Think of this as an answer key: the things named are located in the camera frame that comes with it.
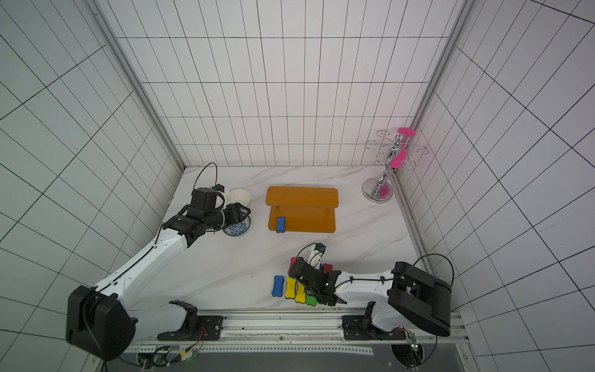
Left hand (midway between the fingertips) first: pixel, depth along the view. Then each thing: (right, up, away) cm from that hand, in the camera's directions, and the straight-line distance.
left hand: (243, 217), depth 82 cm
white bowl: (-7, +7, +19) cm, 21 cm away
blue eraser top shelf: (+13, -25, -1) cm, 28 cm away
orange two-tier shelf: (+24, 0, +27) cm, 36 cm away
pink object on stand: (+62, +23, +10) cm, 66 cm away
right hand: (+16, -20, +2) cm, 25 cm away
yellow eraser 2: (+21, -26, -3) cm, 34 cm away
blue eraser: (+13, -5, +14) cm, 19 cm away
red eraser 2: (+31, -20, +4) cm, 37 cm away
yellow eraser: (+17, -24, -2) cm, 30 cm away
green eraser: (+24, -26, -8) cm, 37 cm away
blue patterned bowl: (-5, -6, +13) cm, 16 cm away
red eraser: (+18, -18, +6) cm, 26 cm away
